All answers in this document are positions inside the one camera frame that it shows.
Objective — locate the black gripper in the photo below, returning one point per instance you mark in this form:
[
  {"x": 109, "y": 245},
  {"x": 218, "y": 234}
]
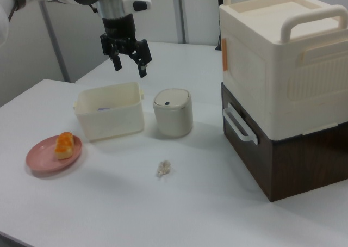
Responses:
[{"x": 119, "y": 29}]

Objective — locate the orange glazed bread roll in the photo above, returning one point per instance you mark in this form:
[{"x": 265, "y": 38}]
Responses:
[{"x": 63, "y": 146}]

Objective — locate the pink round plate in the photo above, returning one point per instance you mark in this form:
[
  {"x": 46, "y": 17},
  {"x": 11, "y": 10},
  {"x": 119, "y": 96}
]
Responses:
[{"x": 40, "y": 157}]

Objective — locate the cream open plastic bin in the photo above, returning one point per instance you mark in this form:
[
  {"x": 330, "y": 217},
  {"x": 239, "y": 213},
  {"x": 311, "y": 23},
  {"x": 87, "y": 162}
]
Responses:
[{"x": 108, "y": 122}]

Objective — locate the cream lidded mini trash can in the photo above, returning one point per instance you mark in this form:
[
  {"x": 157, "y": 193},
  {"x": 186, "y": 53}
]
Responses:
[{"x": 174, "y": 119}]

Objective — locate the crumpled white paper scrap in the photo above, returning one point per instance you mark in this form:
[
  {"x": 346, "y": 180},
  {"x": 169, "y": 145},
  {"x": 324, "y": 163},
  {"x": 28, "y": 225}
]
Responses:
[{"x": 163, "y": 168}]

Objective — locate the white oven appliance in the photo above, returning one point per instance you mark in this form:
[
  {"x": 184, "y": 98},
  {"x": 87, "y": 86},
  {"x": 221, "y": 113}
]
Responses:
[{"x": 299, "y": 170}]

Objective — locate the black camera stand pole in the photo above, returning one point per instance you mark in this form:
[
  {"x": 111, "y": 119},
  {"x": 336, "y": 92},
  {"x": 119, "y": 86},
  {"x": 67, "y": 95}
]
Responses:
[{"x": 219, "y": 13}]

